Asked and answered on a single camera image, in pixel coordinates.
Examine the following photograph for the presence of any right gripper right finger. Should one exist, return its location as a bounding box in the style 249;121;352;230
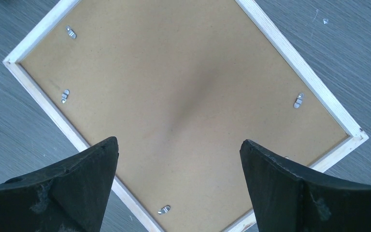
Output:
240;140;371;232

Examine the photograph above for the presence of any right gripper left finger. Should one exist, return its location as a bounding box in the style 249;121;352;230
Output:
0;136;119;232

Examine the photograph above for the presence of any brown backing board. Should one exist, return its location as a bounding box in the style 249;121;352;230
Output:
21;0;348;232

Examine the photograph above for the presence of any metal frame clip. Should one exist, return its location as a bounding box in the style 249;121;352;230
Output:
157;205;171;215
61;89;70;104
66;26;77;39
293;93;304;109

